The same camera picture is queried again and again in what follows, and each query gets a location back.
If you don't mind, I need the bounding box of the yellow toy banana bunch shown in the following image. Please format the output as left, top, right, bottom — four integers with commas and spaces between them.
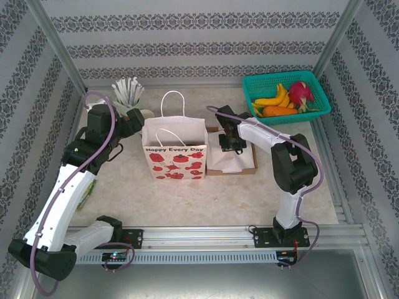
251, 83, 291, 118

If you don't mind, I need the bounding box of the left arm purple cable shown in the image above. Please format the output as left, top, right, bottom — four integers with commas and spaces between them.
30, 90, 135, 295

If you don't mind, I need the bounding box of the right controller circuit board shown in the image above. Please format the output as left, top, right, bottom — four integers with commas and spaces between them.
276, 250, 299, 264

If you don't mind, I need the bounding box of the controller circuit board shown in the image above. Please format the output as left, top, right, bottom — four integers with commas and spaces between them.
276, 250, 299, 264
102, 252, 129, 262

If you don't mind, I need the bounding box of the slotted metal cable duct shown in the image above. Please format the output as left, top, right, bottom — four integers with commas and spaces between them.
76, 251, 278, 265

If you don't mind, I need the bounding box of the left controller circuit board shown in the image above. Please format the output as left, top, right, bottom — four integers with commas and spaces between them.
102, 252, 129, 262

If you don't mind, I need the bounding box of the orange carrot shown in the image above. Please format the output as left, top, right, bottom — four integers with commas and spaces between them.
262, 105, 299, 117

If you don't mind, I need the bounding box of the teal plastic basket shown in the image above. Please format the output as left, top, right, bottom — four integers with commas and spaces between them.
242, 70, 332, 128

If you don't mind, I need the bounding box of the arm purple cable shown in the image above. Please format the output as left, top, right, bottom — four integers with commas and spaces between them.
206, 105, 325, 272
30, 90, 135, 295

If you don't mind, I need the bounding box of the aluminium mounting rail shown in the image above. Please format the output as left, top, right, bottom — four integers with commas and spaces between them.
67, 226, 365, 250

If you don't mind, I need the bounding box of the yellow green snack packet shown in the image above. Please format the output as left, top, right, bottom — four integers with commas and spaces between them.
76, 180, 97, 212

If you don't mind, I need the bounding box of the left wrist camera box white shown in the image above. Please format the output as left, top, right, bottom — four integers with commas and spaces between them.
87, 98, 107, 110

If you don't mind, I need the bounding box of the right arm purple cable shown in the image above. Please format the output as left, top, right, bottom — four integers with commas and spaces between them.
206, 105, 325, 272

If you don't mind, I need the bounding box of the white paper bag red print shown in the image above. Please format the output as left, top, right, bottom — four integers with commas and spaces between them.
142, 90, 209, 181

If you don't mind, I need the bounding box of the brown cardboard napkin tray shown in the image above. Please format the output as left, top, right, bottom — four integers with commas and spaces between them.
205, 126, 259, 176

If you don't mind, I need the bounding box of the pink toy dragon fruit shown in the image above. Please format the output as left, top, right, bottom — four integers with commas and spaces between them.
287, 80, 321, 114

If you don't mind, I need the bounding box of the aluminium frame post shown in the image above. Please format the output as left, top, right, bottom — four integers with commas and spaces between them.
312, 0, 364, 74
24, 0, 89, 93

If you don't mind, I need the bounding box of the green mug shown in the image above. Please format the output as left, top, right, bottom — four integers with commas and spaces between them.
117, 98, 141, 116

